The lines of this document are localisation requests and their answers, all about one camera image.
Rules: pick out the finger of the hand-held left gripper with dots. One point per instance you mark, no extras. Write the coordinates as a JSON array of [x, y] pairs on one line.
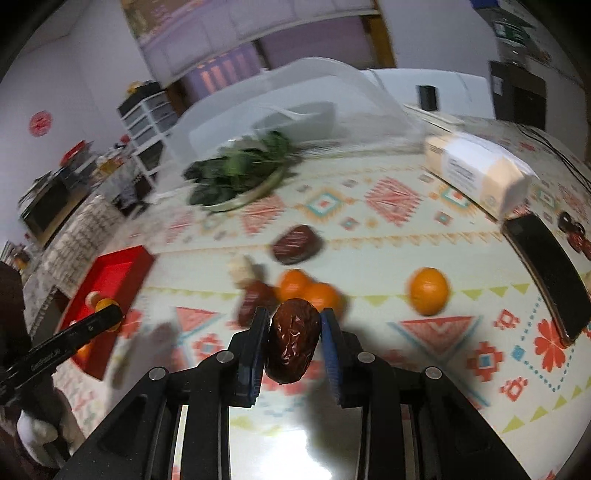
[[69, 339]]

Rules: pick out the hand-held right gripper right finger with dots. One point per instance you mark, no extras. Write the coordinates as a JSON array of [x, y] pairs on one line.
[[333, 360]]

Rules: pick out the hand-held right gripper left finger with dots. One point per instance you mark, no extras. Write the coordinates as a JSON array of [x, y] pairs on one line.
[[256, 355]]

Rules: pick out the wrinkled dark red date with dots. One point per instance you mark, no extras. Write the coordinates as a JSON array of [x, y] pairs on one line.
[[292, 341]]

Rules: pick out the white yam piece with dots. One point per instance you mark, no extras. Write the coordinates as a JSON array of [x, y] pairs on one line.
[[240, 268], [92, 298]]

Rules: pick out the orange mandarin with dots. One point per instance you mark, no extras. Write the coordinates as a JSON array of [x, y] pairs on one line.
[[328, 297], [107, 304], [429, 290], [293, 284]]

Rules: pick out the red tray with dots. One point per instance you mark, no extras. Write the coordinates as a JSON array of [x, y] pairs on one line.
[[115, 272]]

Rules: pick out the large dark red date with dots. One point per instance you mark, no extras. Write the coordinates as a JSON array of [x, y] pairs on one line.
[[295, 244]]

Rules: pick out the dark round fruit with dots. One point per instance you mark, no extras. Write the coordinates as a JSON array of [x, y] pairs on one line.
[[565, 221], [580, 242]]

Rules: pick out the person's left hand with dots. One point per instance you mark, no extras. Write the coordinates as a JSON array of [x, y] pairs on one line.
[[34, 431]]

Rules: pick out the patterned fabric chair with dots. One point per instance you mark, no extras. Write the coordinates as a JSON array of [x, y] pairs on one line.
[[78, 240]]

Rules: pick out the microwave oven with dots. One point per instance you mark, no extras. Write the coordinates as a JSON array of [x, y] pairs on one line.
[[51, 210]]

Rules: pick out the patterned tablecloth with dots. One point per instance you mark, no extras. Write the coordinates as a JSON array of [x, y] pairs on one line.
[[392, 240]]

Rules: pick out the metal plate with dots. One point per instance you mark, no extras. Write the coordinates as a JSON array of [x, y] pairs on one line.
[[249, 196]]

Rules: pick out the red box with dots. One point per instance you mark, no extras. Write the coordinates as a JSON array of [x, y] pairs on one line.
[[75, 152]]

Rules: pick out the green leafy vegetables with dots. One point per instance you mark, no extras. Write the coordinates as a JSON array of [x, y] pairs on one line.
[[235, 168]]

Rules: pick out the white drawer unit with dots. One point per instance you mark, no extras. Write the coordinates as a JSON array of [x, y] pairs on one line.
[[147, 113], [150, 166]]

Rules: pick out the black phone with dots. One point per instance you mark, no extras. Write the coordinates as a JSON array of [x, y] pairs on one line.
[[545, 267]]

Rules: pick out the tissue pack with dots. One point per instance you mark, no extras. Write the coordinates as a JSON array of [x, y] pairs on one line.
[[475, 170]]

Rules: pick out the white mesh food cover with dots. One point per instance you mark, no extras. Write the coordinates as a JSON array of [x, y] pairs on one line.
[[351, 92]]

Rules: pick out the small black device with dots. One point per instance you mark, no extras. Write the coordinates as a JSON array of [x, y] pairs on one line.
[[427, 98]]

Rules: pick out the black cabinet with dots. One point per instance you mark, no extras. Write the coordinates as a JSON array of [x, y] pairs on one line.
[[517, 97]]

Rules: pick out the printed window curtain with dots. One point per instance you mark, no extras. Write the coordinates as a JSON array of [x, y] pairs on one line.
[[207, 32]]

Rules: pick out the red round wall decoration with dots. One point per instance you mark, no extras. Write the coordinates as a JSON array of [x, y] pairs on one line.
[[40, 123]]

